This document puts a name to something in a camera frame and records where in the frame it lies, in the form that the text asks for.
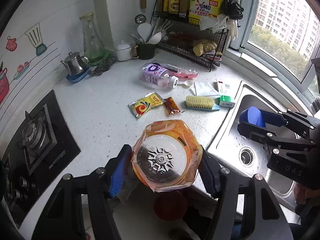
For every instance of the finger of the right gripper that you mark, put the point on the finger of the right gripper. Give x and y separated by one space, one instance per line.
263 136
253 117

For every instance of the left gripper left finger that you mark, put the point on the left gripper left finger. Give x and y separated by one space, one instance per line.
117 169

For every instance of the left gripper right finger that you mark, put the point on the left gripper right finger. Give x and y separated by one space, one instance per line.
209 172

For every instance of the orange instant noodle cup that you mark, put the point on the orange instant noodle cup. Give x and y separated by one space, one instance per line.
166 156

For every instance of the white plastic spoon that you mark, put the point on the white plastic spoon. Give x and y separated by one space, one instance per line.
186 83

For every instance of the brown sauce sachet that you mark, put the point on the brown sauce sachet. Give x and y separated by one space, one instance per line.
171 107

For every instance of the yellow red seasoning sachet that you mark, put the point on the yellow red seasoning sachet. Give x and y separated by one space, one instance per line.
145 104

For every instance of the pink blue plastic package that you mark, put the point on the pink blue plastic package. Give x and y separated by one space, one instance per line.
181 73

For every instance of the purple label plastic bottle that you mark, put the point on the purple label plastic bottle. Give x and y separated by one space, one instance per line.
155 74

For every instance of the red trash bin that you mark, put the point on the red trash bin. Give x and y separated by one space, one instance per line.
170 206

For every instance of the stainless steel sink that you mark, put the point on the stainless steel sink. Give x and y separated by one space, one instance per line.
247 157

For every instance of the green soap box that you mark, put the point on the green soap box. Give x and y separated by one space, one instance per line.
226 101

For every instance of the white paper wrapper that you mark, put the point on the white paper wrapper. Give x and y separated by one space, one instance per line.
204 89

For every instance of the yellow bristle scrub brush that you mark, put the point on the yellow bristle scrub brush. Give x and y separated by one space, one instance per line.
202 103

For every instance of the black gas stove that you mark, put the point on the black gas stove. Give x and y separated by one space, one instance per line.
38 152

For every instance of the ginger root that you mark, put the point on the ginger root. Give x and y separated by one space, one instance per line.
203 46

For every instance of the black plastic bag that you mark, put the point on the black plastic bag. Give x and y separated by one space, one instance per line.
232 9

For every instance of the blue teapot tray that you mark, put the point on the blue teapot tray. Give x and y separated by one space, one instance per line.
78 77

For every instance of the dark steel wool scrubber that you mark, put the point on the dark steel wool scrubber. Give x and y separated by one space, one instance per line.
98 68

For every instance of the yellow OMO detergent jug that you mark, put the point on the yellow OMO detergent jug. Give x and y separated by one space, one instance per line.
204 8

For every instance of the steel teapot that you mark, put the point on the steel teapot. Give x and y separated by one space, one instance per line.
75 63

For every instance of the dark green utensil mug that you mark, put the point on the dark green utensil mug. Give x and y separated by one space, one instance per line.
143 51

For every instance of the white lidded sugar pot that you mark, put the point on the white lidded sugar pot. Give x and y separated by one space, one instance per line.
123 51

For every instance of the glass carafe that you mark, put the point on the glass carafe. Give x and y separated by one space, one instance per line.
94 49

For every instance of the white rice paddle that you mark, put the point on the white rice paddle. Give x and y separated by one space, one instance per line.
144 30

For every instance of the black wire rack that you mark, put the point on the black wire rack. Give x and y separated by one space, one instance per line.
182 35

